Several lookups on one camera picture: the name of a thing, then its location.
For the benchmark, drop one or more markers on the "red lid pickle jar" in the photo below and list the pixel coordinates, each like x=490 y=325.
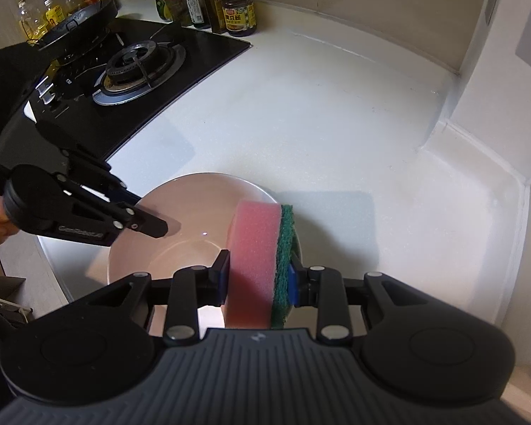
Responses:
x=177 y=6

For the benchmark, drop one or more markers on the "black frying pan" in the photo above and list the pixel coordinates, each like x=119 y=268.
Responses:
x=82 y=20

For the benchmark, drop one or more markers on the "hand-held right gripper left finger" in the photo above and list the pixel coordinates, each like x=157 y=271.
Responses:
x=223 y=283

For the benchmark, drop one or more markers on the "white bowl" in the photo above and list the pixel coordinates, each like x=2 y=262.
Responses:
x=186 y=212

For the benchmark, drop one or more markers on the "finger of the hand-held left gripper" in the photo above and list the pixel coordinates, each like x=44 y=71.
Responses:
x=150 y=225
x=93 y=166

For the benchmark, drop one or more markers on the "yellow label sauce jar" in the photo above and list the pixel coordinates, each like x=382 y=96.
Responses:
x=239 y=13

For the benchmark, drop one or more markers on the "pink and green sponge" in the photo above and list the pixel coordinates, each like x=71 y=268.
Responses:
x=252 y=256

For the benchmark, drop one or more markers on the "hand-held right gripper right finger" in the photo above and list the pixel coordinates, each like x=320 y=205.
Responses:
x=292 y=290

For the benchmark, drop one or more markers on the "black gas stove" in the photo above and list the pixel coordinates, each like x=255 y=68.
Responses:
x=159 y=93

